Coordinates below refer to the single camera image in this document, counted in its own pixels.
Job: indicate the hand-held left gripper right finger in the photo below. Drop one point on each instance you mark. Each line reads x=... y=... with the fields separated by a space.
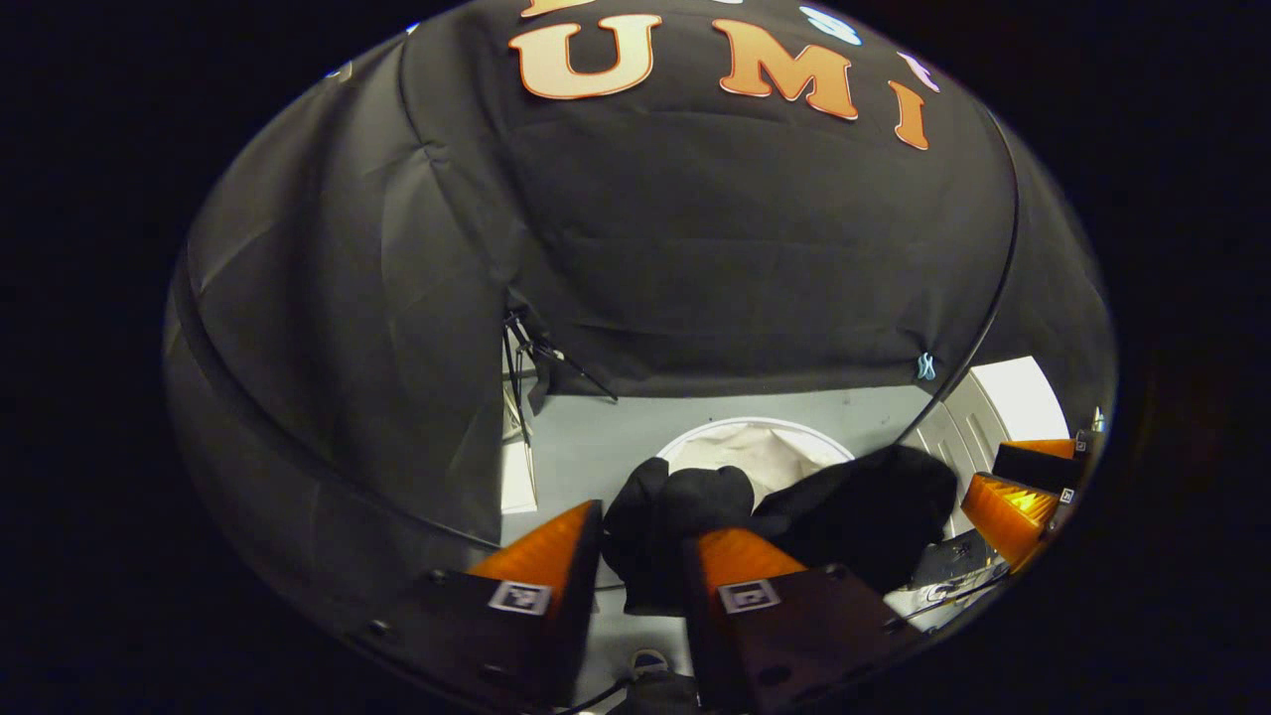
x=703 y=636

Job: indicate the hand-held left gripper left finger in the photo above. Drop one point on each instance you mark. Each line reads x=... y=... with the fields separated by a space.
x=571 y=636

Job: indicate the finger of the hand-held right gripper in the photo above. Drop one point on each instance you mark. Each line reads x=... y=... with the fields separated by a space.
x=1033 y=465
x=1008 y=516

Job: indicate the black knit garment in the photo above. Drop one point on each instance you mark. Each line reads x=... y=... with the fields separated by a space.
x=854 y=506

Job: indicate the white laundry hamper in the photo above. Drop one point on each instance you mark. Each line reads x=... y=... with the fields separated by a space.
x=765 y=457

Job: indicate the white slatted panel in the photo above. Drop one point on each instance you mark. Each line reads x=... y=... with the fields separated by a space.
x=1003 y=402

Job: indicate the blue clip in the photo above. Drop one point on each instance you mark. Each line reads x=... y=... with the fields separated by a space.
x=925 y=365

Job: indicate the black tripod stand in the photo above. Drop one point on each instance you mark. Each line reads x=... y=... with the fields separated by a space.
x=516 y=348

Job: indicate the black backdrop cloth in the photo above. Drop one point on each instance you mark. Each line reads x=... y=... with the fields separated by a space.
x=695 y=248

